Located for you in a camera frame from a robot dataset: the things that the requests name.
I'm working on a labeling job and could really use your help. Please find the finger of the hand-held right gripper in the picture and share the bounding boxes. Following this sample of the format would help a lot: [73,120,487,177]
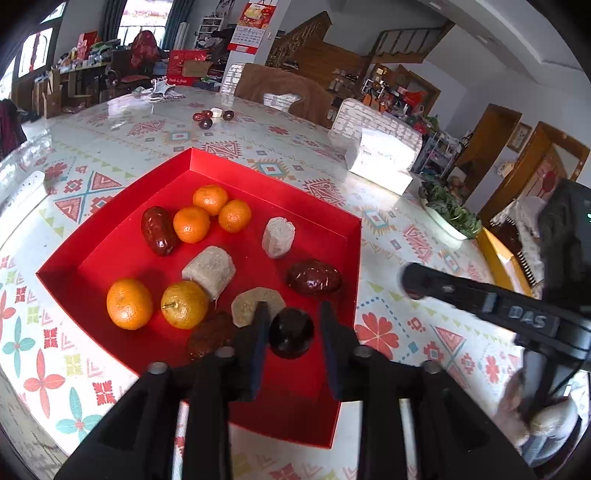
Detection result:
[400,262,563,341]

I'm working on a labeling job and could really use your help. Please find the red patterned cloth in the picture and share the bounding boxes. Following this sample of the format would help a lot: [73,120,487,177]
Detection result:
[129,30,162,70]

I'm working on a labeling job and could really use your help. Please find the red cardboard box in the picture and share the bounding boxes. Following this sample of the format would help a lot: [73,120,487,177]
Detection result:
[36,148,362,448]

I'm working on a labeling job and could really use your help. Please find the large puffed rice cake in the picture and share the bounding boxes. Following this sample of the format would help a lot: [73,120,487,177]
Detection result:
[181,246,237,301]

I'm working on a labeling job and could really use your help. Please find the medium orange mandarin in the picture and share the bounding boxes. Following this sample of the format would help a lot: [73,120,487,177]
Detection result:
[173,206,211,244]

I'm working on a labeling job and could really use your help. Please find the small orange mandarin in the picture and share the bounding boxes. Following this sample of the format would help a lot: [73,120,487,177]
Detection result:
[192,185,229,216]
[218,199,253,233]

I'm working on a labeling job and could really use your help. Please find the white oval plate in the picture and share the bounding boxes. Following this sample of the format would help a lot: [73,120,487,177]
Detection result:
[422,200,469,241]

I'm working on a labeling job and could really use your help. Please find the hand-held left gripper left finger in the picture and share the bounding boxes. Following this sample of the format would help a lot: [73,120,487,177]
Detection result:
[54,301,271,480]

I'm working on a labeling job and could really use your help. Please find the large orange mandarin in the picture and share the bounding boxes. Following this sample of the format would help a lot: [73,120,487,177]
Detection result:
[106,278,154,330]

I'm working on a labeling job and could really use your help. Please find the wooden staircase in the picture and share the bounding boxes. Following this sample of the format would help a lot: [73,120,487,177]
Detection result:
[268,11,453,88]

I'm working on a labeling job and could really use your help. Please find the large dark red jujube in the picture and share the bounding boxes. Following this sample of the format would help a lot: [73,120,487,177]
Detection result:
[287,259,342,296]

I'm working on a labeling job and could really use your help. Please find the person's right hand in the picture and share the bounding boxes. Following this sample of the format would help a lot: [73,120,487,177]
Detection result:
[500,368,583,468]

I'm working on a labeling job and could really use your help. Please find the dark purple passion fruit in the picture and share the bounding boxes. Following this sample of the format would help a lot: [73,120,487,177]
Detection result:
[269,308,315,360]

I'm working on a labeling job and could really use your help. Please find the flat puffed rice cake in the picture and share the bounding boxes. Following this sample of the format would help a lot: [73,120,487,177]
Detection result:
[231,287,287,328]

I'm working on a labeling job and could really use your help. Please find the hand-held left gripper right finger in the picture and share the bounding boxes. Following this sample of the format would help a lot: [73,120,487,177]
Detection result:
[320,301,537,480]

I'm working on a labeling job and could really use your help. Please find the crumpled white plastic bag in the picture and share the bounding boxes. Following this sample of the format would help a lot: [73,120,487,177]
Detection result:
[133,78,182,101]

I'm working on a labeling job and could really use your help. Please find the red wall calendar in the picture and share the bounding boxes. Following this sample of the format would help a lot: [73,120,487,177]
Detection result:
[227,2,278,52]

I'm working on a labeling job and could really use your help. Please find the red gift carton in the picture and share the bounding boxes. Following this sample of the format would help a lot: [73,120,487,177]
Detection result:
[166,50,208,86]

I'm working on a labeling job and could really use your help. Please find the metal storage rack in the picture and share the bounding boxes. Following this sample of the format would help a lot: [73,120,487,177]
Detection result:
[418,131,462,176]

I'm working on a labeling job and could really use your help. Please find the brown covered chair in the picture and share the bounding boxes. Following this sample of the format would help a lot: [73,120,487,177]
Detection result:
[222,62,335,127]

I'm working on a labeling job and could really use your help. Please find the white tissue box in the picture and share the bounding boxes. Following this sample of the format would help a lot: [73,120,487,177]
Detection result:
[345,128,423,195]

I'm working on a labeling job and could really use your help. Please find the framed wall picture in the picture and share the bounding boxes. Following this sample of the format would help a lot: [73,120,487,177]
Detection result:
[508,122,533,153]

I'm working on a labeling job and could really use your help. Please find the green leafy vegetables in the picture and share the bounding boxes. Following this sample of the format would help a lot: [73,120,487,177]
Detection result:
[418,180,483,238]

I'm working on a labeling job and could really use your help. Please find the orange mandarin with stem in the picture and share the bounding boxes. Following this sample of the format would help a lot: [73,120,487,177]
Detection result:
[161,281,209,330]

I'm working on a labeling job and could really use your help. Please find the small puffed rice cake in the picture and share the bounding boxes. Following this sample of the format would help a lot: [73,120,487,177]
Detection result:
[262,217,296,259]

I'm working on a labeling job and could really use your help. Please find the patterned tablecloth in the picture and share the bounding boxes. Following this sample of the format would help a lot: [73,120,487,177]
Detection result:
[0,85,546,480]

